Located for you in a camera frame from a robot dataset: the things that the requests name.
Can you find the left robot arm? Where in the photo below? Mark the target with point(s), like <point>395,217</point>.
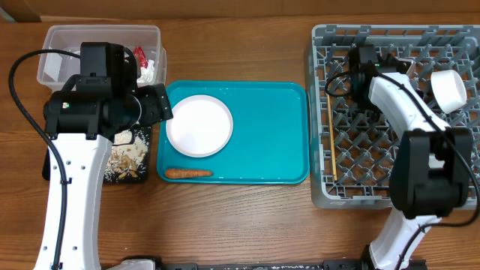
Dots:
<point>81,123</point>

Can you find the white bowl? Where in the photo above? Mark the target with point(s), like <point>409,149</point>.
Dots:
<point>449,90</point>

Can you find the orange carrot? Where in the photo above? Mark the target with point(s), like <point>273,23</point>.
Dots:
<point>176,173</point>

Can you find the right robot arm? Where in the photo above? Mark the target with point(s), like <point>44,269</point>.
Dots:
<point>432,172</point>

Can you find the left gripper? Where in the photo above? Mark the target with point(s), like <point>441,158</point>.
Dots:
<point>157,106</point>

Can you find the white tissue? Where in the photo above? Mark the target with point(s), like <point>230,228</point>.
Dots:
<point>147,74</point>

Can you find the grey dishwasher rack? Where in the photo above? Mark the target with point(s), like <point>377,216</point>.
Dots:
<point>365,144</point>

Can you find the wooden chopstick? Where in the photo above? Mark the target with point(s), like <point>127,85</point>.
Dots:
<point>331,139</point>

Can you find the black plastic tray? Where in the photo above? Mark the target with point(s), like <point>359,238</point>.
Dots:
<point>144,176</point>

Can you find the teal serving tray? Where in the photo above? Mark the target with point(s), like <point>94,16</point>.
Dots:
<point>269,143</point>

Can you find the clear plastic storage bin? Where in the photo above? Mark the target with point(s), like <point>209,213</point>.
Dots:
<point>54,69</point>

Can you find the red snack wrapper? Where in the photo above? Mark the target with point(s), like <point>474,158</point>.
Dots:
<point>140,57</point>

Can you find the rice and peanut scraps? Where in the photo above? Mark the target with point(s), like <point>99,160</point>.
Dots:
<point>129,157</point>

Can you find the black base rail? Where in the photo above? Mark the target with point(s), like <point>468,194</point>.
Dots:
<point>155,263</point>

